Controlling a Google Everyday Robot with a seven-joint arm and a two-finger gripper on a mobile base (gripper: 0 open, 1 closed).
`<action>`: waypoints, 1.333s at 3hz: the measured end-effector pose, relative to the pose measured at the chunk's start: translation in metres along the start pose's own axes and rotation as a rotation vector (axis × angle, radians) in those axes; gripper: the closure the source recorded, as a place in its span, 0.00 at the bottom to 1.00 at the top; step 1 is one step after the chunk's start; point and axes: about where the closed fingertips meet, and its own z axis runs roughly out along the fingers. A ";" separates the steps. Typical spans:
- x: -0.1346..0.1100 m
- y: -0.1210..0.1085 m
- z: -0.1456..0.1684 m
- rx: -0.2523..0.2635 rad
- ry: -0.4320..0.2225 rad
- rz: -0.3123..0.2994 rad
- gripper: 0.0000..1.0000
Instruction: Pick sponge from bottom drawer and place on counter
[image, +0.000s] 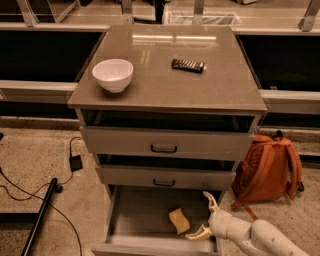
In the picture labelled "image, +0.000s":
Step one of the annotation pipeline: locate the orange backpack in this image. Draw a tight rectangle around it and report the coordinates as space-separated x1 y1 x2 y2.
232 130 304 220

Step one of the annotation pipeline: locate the white ceramic bowl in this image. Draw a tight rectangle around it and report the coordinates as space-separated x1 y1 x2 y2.
92 59 134 93

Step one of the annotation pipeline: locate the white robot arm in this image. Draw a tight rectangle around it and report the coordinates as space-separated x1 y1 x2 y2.
185 191 310 256

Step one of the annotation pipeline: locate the yellow sponge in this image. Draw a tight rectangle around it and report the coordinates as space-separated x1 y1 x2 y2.
169 208 190 235

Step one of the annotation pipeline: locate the grey drawer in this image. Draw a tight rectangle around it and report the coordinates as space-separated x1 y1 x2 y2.
80 126 253 161
92 186 221 256
96 166 235 191

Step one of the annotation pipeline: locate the bottom grey drawer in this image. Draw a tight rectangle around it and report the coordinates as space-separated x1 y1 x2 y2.
92 186 221 256

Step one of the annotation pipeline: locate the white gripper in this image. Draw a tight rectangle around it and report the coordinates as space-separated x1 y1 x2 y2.
185 191 251 241

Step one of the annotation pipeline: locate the black floor cable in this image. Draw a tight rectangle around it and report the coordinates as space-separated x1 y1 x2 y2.
0 136 83 256

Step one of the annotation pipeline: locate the black pole on floor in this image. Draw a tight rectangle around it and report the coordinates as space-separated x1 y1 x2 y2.
21 178 58 256

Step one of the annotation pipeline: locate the top grey drawer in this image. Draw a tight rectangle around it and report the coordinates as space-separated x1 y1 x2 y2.
80 126 253 161

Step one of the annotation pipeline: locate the grey drawer cabinet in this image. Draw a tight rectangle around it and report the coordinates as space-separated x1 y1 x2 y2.
67 24 268 256

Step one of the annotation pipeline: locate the dark wrapped snack bar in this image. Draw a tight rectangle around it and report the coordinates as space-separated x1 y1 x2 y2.
171 59 205 74

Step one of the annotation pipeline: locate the middle grey drawer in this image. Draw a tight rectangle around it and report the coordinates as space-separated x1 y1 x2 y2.
96 166 235 191

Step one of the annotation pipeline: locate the black power adapter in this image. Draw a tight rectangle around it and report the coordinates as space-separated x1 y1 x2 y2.
69 155 83 172

